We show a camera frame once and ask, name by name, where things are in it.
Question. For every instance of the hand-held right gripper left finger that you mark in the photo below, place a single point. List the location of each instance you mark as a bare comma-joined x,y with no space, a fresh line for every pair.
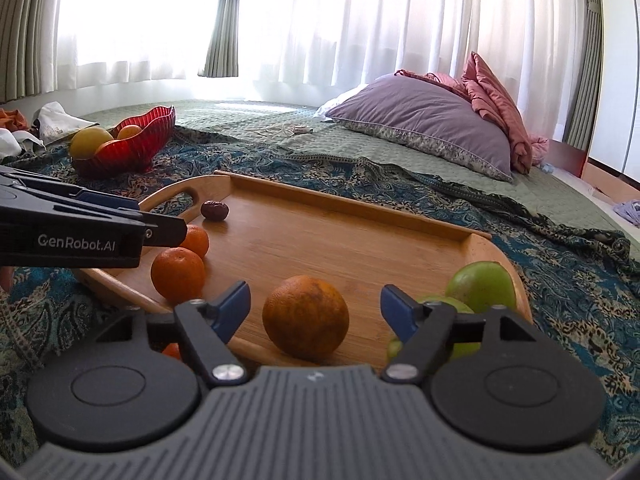
232,310

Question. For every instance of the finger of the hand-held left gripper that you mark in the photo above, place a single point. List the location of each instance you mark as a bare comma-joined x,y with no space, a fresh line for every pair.
167,231
107,201

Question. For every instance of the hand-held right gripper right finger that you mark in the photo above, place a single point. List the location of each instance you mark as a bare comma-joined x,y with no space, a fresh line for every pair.
400,315

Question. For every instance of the small mandarin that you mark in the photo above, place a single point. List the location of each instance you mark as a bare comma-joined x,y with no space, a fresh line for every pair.
197,241
172,351
177,275

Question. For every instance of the brown date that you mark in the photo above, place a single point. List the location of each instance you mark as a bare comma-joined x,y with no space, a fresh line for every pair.
215,210

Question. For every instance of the green apple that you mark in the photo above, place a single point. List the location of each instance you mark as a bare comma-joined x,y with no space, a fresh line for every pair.
462,346
480,285

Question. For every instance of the large orange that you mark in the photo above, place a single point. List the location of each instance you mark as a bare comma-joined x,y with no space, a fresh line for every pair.
306,317

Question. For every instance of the person's left hand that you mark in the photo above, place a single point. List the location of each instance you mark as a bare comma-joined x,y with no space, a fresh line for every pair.
5,280

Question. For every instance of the red glass bowl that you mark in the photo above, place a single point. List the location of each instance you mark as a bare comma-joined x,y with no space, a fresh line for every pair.
135,152

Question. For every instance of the yellow citrus fruit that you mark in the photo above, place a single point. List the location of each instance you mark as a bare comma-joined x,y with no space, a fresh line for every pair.
89,142

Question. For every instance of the orange fruit in bowl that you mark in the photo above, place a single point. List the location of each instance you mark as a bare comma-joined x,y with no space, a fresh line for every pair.
129,131

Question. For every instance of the grey-white crumpled cloth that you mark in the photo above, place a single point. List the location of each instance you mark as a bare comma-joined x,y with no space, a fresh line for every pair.
60,122

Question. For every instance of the white cloth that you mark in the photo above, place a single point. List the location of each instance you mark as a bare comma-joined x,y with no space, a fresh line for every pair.
9,142

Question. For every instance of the orange cloth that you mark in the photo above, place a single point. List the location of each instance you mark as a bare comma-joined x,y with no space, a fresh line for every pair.
12,119

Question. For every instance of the blue patterned blanket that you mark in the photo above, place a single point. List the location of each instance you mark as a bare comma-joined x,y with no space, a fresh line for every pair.
550,280

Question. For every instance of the green quilted bedspread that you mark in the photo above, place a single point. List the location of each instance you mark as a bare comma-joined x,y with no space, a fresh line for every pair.
350,160

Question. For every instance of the grey-green curtain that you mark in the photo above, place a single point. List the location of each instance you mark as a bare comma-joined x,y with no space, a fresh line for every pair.
25,30
582,70
222,20

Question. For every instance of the purple pillow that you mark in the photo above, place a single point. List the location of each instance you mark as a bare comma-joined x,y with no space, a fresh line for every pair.
425,120

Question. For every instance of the white pillow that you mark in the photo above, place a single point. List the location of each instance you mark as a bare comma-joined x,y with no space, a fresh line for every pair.
332,107

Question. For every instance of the pink duvet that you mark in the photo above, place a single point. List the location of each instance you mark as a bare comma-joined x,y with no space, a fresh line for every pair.
492,95

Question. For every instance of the lilac cloth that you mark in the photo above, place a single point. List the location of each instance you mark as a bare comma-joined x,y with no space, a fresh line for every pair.
629,211

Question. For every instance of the white sheer curtain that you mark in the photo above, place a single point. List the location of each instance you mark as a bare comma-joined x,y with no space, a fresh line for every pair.
350,10

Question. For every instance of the white wardrobe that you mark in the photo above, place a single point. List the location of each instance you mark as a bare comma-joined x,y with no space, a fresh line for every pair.
617,60

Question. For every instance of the wooden bed frame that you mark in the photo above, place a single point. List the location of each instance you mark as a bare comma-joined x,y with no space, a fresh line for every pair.
600,175

